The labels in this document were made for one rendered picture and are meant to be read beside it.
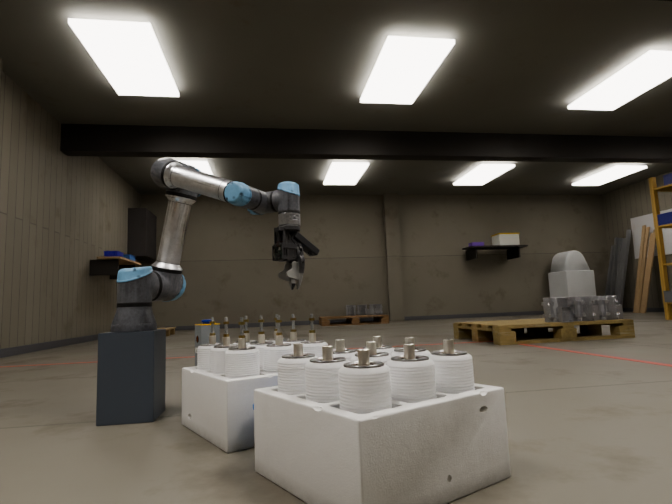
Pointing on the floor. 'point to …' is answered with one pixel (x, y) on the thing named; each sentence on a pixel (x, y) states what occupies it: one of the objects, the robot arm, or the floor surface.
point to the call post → (205, 336)
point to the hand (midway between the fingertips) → (296, 285)
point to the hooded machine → (571, 276)
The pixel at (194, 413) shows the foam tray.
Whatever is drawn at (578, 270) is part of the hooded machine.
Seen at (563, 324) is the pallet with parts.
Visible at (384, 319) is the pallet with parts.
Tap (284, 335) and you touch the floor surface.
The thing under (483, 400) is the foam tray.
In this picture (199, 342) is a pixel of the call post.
